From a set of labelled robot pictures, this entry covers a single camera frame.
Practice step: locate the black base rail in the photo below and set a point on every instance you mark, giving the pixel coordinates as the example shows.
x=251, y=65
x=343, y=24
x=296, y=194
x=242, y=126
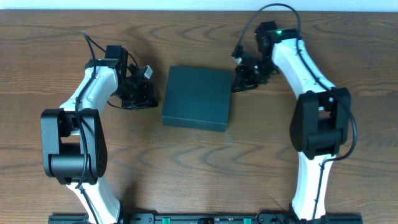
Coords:
x=265, y=218

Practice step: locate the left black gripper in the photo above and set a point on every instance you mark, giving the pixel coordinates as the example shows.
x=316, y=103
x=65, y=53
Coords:
x=138, y=94

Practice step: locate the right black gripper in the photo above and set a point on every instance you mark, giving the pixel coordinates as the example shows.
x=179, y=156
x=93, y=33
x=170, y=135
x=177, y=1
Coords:
x=249, y=76

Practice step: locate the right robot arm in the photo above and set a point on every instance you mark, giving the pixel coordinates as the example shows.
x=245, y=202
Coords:
x=319, y=125

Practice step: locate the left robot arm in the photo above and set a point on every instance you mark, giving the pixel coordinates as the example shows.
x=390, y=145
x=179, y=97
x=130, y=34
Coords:
x=73, y=142

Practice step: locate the black cardboard box with lid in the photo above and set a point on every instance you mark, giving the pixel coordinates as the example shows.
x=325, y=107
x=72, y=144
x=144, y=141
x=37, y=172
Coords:
x=197, y=98

